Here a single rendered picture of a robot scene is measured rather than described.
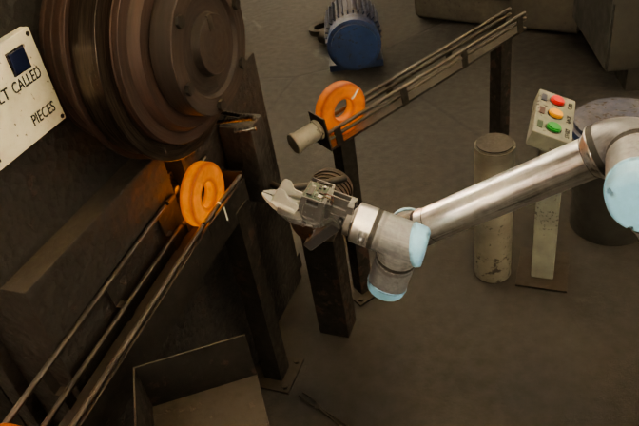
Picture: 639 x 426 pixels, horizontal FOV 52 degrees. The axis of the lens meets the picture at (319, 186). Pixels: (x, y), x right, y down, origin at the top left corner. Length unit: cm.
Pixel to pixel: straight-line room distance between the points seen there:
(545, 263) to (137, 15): 153
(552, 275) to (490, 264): 21
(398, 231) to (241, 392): 45
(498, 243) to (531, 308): 23
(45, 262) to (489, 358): 130
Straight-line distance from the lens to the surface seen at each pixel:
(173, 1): 122
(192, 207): 149
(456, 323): 215
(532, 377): 203
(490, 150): 196
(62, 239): 133
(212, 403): 128
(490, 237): 213
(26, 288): 125
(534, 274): 228
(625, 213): 121
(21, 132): 124
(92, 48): 117
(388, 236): 137
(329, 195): 139
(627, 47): 327
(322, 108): 179
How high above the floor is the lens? 159
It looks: 35 degrees down
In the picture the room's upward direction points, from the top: 10 degrees counter-clockwise
